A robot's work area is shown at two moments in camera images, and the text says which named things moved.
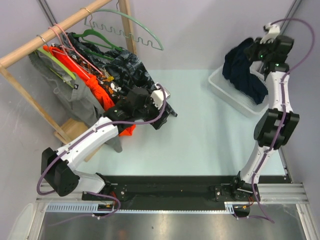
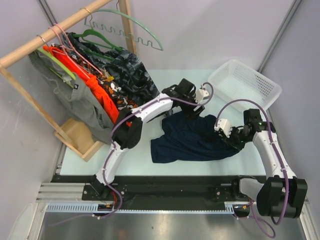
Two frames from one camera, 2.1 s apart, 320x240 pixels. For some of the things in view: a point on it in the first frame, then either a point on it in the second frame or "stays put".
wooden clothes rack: x=73 y=130 stays put
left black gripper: x=162 y=120 → x=190 y=114
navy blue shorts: x=237 y=69 → x=183 y=139
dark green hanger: x=111 y=46 stays put
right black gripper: x=250 y=52 → x=238 y=146
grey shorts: x=75 y=91 stays put
